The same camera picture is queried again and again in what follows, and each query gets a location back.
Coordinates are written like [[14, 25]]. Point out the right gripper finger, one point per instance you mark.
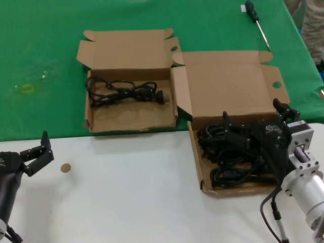
[[238, 135], [288, 111]]

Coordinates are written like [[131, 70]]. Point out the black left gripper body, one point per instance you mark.
[[10, 164]]

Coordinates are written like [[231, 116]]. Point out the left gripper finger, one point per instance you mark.
[[40, 158]]

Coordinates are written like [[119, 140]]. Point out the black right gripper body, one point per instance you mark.
[[272, 141]]

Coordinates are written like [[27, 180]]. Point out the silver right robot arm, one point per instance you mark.
[[311, 187]]

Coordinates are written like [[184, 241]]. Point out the empty open cardboard box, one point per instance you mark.
[[131, 116]]

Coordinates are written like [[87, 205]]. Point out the round cardboard disc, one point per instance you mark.
[[65, 167]]

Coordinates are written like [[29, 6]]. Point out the person in beige clothes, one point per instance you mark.
[[314, 30]]

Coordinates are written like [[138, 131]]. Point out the small white tape piece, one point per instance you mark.
[[243, 8]]

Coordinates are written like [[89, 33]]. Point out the green table cloth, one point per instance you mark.
[[50, 38]]

